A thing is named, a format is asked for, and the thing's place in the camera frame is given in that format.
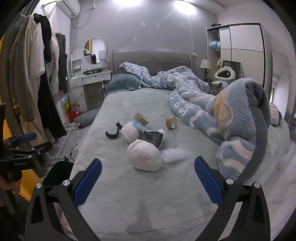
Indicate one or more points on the red box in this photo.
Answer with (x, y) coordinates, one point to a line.
(74, 116)

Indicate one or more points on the yellow framed picture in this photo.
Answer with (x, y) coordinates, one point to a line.
(66, 107)

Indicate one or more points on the yellow cloth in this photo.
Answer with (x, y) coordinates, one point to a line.
(27, 185)

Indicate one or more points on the oval wall mirror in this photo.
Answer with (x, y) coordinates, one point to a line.
(94, 49)

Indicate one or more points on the grey upholstered bed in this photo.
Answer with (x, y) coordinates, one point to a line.
(129, 197)

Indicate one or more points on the blue tissue packet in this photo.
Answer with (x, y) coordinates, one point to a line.
(138, 126)

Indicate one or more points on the white grey wardrobe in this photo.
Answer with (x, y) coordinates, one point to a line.
(245, 46)

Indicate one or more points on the bedside table lamp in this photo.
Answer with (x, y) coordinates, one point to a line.
(204, 64)

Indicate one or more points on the wide cardboard tape core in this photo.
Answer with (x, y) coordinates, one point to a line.
(141, 118)

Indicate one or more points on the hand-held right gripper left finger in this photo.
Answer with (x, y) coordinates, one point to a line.
(89, 180)

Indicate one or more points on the black fleece garment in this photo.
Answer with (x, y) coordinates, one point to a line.
(45, 37)

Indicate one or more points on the narrow cardboard tape core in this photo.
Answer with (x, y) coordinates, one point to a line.
(171, 122)

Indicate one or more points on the cream cat bed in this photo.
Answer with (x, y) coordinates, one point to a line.
(225, 75)

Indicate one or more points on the white room door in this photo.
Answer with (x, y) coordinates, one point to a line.
(279, 76)

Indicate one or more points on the white clothes rack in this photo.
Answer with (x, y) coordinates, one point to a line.
(72, 127)

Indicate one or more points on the small white foam wad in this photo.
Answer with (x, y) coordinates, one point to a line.
(129, 133)

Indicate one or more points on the black plastic packet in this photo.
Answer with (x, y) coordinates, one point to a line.
(152, 139)

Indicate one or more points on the blue printed fleece blanket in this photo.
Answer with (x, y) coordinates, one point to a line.
(231, 120)

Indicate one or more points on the person's left hand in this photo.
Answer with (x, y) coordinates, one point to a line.
(12, 187)

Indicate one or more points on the dark teal trash bin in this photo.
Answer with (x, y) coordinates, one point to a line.
(57, 172)

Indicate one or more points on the black chair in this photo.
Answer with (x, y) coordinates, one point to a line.
(231, 63)

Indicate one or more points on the cream jacket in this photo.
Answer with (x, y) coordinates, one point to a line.
(53, 69)

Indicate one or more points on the white air conditioner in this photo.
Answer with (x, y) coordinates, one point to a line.
(69, 8)

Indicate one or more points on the beige coat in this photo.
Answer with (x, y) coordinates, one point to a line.
(34, 111)

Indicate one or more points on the white dressing table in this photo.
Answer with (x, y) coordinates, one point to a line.
(85, 78)

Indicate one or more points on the white shirt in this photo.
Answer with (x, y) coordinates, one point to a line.
(38, 53)

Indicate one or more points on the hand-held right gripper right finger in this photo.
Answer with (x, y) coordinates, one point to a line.
(208, 180)

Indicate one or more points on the blue plush toy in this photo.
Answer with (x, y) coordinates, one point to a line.
(214, 45)

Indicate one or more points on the grey-blue pillow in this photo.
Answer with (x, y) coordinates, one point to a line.
(122, 82)

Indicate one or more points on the grey cat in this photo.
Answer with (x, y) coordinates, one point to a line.
(215, 88)

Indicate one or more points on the clear plastic bag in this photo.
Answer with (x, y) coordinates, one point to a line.
(173, 155)

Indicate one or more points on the black long garment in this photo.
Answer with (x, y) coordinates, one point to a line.
(50, 111)

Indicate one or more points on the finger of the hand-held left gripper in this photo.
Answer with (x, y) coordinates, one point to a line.
(27, 137)
(32, 148)

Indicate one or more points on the dark green vest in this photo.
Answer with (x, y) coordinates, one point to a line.
(62, 62)

